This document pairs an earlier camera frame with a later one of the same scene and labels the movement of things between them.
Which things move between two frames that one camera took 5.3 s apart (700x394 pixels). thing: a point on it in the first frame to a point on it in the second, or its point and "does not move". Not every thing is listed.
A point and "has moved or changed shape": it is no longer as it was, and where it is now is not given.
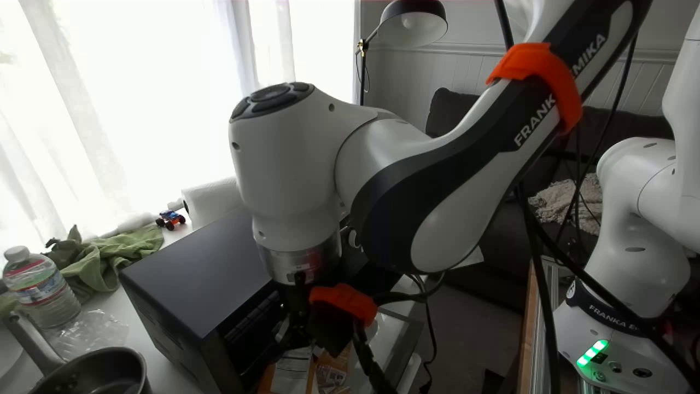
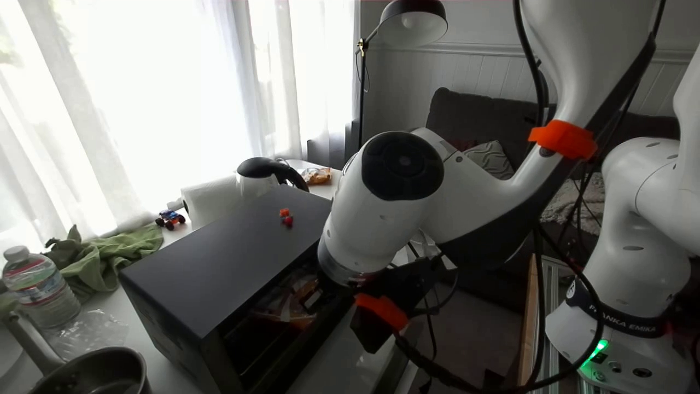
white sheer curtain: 111,108 does not move
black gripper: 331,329 to 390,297
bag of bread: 334,367 has moved or changed shape
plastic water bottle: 38,285 does not move
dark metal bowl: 100,371 does not move
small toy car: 170,220 does not move
